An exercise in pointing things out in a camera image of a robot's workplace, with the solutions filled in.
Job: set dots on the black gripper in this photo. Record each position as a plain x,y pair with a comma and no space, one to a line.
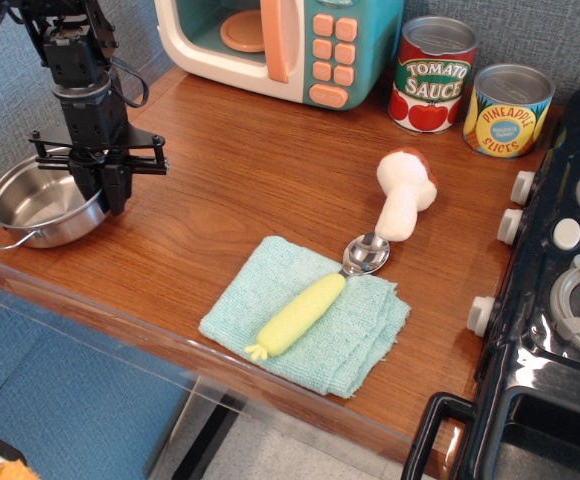
135,151

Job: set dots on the silver steel pot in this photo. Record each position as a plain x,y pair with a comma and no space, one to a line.
44,208

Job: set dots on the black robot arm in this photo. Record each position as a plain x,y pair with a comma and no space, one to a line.
97,145

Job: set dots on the orange object at corner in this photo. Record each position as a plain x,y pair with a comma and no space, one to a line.
5,467

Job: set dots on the light blue cloth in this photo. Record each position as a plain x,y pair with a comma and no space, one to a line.
335,354

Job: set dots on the toy microwave oven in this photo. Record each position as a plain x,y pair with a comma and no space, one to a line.
327,54

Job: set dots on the plush mushroom toy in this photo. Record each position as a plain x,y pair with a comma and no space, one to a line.
410,187

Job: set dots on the tomato sauce can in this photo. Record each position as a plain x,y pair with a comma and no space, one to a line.
435,58

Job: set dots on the pineapple slices can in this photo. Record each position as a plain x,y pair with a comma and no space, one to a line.
507,109

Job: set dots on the black toy stove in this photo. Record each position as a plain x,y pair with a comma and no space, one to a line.
524,422

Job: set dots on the spoon with yellow handle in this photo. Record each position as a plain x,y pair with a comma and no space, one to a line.
364,255

